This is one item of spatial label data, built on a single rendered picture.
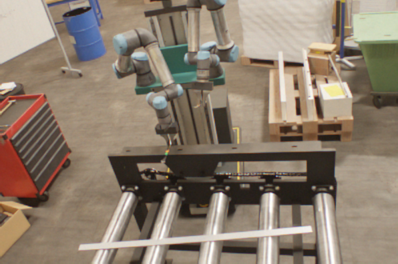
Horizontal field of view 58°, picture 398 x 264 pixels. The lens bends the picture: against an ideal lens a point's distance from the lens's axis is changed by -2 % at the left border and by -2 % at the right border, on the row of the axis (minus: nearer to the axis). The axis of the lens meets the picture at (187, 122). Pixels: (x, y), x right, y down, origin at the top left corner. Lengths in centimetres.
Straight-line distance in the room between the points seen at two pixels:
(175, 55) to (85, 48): 471
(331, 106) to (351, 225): 119
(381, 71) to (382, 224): 172
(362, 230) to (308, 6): 288
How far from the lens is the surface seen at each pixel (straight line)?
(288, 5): 506
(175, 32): 274
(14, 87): 553
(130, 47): 224
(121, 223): 226
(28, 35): 646
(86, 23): 719
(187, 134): 317
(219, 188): 226
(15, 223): 388
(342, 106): 383
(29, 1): 648
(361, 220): 330
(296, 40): 521
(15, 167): 386
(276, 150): 206
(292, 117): 388
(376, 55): 419
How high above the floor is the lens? 246
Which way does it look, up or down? 33 degrees down
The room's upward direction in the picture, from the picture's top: 13 degrees counter-clockwise
